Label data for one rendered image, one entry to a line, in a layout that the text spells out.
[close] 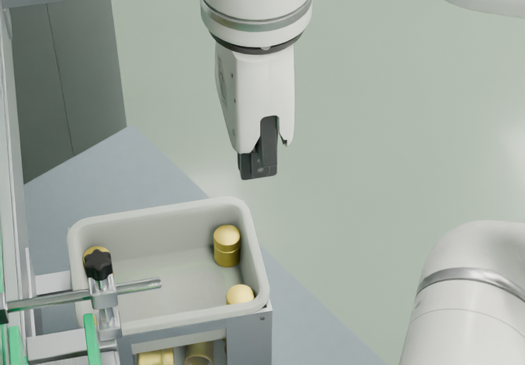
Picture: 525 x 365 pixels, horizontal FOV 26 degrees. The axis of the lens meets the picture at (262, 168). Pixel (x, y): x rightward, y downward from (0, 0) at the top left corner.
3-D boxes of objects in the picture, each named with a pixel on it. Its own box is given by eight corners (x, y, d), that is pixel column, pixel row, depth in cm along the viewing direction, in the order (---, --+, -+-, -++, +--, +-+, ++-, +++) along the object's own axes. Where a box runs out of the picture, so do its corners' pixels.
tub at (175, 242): (73, 263, 144) (64, 220, 138) (246, 236, 147) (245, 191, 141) (87, 379, 133) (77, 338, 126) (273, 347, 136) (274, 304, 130)
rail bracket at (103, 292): (7, 336, 121) (-14, 264, 112) (163, 309, 124) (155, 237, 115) (8, 359, 119) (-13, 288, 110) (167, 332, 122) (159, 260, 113)
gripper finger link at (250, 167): (237, 120, 94) (239, 175, 99) (245, 148, 92) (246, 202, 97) (276, 115, 94) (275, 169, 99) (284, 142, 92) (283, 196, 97)
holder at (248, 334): (41, 309, 150) (22, 234, 138) (245, 275, 153) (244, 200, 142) (51, 422, 138) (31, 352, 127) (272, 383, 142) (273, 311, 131)
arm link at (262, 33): (190, -46, 86) (191, -15, 89) (209, 29, 80) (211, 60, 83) (297, -60, 87) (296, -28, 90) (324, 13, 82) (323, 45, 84)
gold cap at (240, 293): (248, 301, 139) (248, 279, 135) (259, 323, 136) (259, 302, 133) (222, 310, 138) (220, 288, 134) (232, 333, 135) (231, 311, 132)
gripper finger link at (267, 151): (255, 72, 87) (244, 71, 92) (268, 171, 88) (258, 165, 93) (269, 69, 87) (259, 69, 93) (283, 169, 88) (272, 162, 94)
